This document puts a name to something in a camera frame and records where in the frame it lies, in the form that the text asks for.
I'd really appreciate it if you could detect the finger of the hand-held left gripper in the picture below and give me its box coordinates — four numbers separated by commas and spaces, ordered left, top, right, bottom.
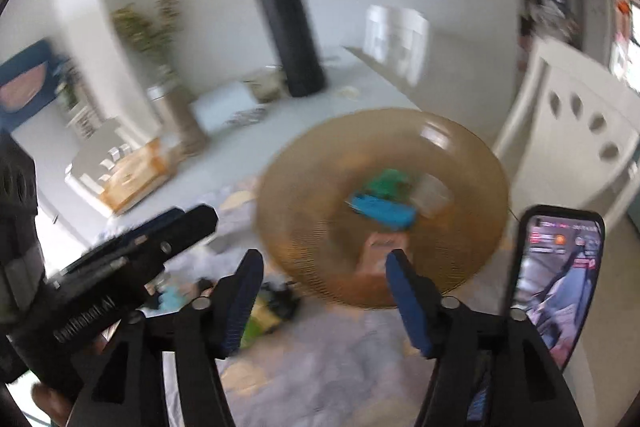
47, 204, 221, 290
64, 206, 189, 275

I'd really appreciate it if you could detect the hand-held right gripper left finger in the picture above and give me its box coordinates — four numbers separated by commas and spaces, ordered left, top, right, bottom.
62, 249, 264, 427

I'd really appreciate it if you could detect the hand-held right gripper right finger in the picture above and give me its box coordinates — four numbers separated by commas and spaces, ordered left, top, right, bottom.
385, 249, 586, 427

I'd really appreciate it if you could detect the green and yellow object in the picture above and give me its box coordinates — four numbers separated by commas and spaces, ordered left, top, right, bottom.
240, 294, 281, 350

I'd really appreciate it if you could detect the small dark object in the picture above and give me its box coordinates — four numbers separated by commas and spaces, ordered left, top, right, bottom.
260, 279, 303, 323

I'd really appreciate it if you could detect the small teal object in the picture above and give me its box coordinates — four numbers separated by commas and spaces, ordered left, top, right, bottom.
157, 284, 183, 310

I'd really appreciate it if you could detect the small blue object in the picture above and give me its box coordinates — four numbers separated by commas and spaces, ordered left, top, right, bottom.
350, 192, 416, 230

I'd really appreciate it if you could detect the small clear object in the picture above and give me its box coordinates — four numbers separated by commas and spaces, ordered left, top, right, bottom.
410, 174, 453, 218

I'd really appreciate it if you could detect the woven basket tray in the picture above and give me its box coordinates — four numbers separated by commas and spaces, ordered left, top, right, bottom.
256, 108, 511, 309

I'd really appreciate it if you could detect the small green object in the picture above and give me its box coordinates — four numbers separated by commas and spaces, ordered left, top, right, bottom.
362, 169, 416, 200

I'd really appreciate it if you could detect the person's left hand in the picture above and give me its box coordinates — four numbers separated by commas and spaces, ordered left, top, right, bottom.
30, 338, 109, 427

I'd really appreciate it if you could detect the orange bread bag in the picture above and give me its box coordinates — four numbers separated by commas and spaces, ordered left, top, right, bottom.
100, 139, 168, 215

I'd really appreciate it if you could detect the white chair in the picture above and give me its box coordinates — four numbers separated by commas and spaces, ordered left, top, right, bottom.
65, 117, 136, 202
362, 5, 431, 88
492, 38, 640, 228

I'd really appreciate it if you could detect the beige tumbler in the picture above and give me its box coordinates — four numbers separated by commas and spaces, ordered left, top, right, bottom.
160, 84, 208, 152

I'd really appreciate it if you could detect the bunch of keys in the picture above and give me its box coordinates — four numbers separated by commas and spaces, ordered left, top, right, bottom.
226, 106, 268, 128

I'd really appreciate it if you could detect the white shelf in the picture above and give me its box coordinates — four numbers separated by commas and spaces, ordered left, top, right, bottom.
52, 57, 106, 140

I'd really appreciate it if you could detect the black smartphone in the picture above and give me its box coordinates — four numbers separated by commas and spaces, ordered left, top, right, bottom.
505, 205, 606, 373

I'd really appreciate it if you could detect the small bowl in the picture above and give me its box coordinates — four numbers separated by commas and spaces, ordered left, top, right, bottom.
244, 74, 288, 104

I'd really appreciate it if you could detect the glass vase with dried flowers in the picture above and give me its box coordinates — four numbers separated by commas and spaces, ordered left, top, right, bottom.
111, 0, 186, 98

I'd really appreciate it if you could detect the black water bottle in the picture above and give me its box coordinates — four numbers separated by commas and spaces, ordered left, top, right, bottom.
244, 0, 327, 98

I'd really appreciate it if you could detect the window with orange decoration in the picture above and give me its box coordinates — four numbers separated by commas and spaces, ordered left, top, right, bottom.
607, 0, 640, 95

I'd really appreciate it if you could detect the blue wall art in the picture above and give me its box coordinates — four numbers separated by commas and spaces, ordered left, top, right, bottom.
0, 38, 56, 128

